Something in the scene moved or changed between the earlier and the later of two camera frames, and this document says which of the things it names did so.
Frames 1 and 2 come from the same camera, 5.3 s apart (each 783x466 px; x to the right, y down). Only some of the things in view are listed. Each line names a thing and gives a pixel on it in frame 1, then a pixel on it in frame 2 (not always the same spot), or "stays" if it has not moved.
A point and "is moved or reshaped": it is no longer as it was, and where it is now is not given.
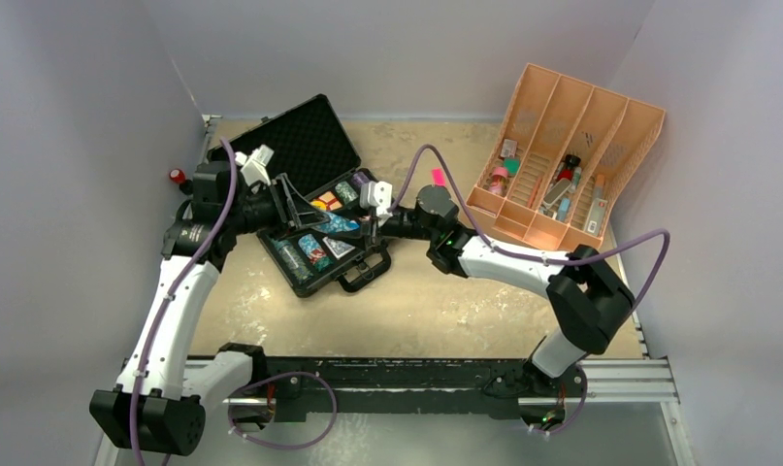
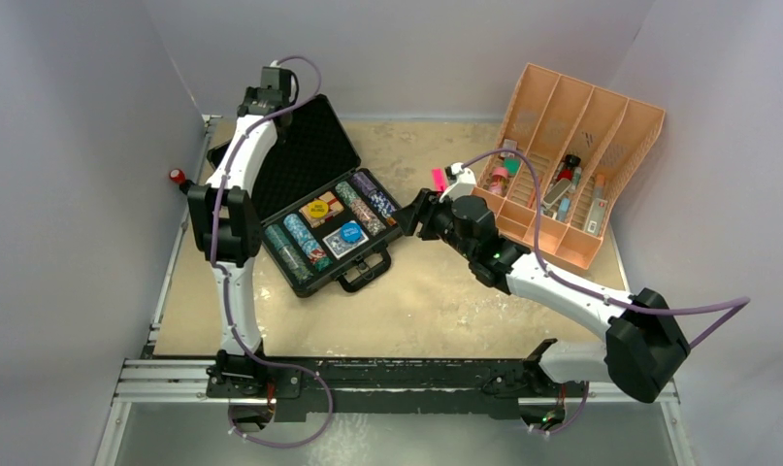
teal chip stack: (337, 223) is moved or reshaped
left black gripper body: (286, 208) → (252, 95)
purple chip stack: (360, 179) stays
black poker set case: (327, 239) stays
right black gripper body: (370, 232) → (439, 215)
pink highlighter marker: (439, 177) stays
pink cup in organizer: (498, 180) stays
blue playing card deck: (339, 249) stays
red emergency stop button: (177, 176) stays
